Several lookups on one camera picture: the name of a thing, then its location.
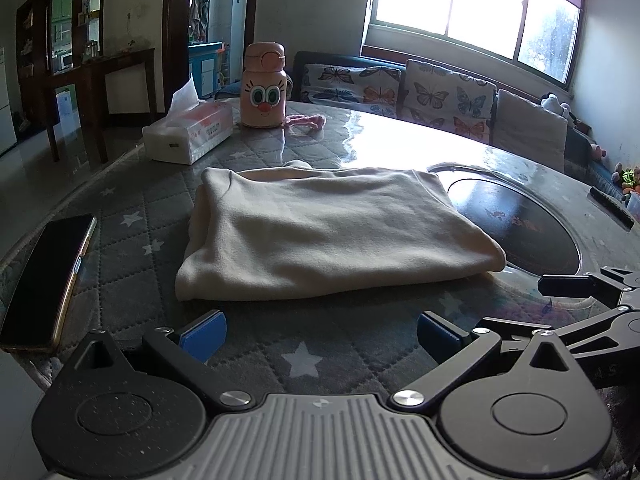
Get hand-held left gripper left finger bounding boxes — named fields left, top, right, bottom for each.
left=74, top=309, right=253, bottom=411

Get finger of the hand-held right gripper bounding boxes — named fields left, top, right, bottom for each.
left=480, top=305, right=640, bottom=361
left=538, top=266, right=640, bottom=311

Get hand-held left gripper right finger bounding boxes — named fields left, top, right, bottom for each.
left=390, top=311, right=571, bottom=411

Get cream garment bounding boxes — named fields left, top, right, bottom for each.
left=175, top=160, right=507, bottom=302

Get hanging clothes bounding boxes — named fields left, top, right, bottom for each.
left=190, top=0, right=209, bottom=43

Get black remote control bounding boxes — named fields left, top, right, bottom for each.
left=590, top=186, right=636, bottom=232

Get grey quilted star table cover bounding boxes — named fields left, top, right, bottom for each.
left=0, top=99, right=640, bottom=480

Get pile of colourful plush toys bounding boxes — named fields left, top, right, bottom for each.
left=612, top=162, right=640, bottom=194

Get plain beige cushion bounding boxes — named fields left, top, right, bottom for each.
left=492, top=89, right=568, bottom=173

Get smartphone with gold edge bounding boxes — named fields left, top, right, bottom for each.
left=0, top=214, right=98, bottom=353

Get white plush toy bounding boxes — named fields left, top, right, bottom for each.
left=541, top=92, right=576, bottom=126

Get white tissue box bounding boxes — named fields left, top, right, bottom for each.
left=142, top=74, right=234, bottom=165

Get square butterfly print cushion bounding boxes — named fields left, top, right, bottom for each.
left=402, top=59, right=498, bottom=146

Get pink cartoon face bottle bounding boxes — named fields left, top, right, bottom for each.
left=240, top=42, right=288, bottom=128

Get wide butterfly print cushion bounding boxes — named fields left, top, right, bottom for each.
left=302, top=62, right=403, bottom=118

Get blue cabinet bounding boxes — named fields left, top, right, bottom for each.
left=189, top=42, right=228, bottom=98

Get dark wooden side table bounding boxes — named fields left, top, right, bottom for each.
left=46, top=49, right=157, bottom=163

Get white refrigerator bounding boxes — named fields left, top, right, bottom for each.
left=0, top=47, right=18, bottom=157

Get window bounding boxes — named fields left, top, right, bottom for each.
left=367, top=0, right=583, bottom=86

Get dark wooden display cabinet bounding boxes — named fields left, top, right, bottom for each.
left=15, top=0, right=107, bottom=126

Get pink strap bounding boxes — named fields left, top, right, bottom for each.
left=285, top=114, right=326, bottom=132

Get dark wooden door frame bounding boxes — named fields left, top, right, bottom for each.
left=162, top=0, right=261, bottom=101

